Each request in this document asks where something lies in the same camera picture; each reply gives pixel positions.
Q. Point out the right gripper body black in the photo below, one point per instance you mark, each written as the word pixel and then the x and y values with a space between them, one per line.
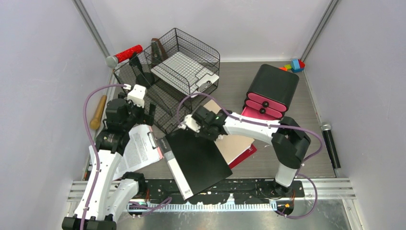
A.
pixel 205 132

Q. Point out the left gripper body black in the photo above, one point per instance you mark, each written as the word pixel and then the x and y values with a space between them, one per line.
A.
pixel 138 116

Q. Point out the beige folder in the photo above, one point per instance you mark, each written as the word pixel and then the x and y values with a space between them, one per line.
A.
pixel 228 146

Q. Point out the pink drawer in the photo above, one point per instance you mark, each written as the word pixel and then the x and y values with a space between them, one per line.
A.
pixel 257 110

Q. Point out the black pink drawer cabinet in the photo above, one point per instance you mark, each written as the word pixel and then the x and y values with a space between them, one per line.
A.
pixel 273 85

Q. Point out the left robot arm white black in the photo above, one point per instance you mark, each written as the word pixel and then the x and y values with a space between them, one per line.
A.
pixel 98 210

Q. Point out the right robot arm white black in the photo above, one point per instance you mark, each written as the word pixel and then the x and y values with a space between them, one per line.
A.
pixel 289 141

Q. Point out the pink clipboard with paper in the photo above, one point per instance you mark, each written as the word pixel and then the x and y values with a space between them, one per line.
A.
pixel 140 151

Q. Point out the black stand in organizer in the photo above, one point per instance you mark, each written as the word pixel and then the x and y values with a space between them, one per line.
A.
pixel 142 78

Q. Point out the black clip file folder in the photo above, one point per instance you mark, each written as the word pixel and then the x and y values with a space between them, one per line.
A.
pixel 196 163

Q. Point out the wooden stick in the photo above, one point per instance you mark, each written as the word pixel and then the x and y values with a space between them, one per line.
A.
pixel 96 120

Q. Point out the red notebook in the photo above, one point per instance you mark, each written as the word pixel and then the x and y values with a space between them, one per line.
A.
pixel 241 157

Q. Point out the red glitter microphone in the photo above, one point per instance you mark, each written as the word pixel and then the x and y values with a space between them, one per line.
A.
pixel 113 61

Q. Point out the brown object behind organizer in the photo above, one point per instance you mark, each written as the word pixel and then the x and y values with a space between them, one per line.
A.
pixel 158 53

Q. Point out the colourful toy blocks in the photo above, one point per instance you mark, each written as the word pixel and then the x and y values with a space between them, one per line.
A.
pixel 295 66

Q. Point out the black microphone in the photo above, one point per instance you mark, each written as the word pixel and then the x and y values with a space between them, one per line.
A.
pixel 326 129

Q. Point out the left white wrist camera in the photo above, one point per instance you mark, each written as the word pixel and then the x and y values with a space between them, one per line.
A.
pixel 137 94

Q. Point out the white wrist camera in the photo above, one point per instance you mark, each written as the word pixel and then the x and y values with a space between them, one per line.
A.
pixel 137 94
pixel 189 123

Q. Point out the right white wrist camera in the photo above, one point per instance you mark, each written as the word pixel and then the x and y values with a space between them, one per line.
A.
pixel 189 123

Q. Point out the black wire mesh organizer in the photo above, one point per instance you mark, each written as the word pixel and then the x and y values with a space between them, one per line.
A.
pixel 168 100

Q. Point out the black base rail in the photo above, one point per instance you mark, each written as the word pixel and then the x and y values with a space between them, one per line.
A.
pixel 243 191

